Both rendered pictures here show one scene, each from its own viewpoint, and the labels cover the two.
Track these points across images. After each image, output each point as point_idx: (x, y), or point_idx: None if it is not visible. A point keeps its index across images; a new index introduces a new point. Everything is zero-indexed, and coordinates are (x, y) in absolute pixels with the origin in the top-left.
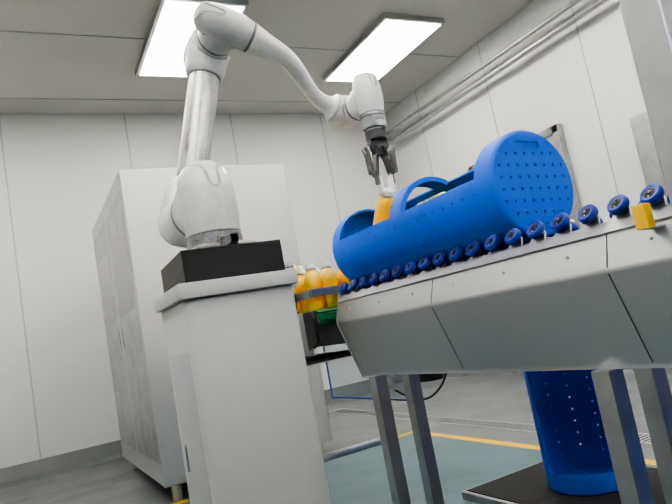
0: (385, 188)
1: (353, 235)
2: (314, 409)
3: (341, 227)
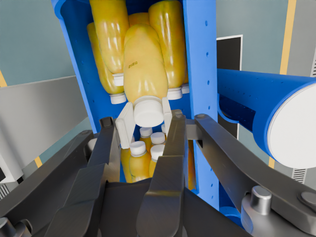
0: (144, 115)
1: (77, 80)
2: (67, 132)
3: (52, 2)
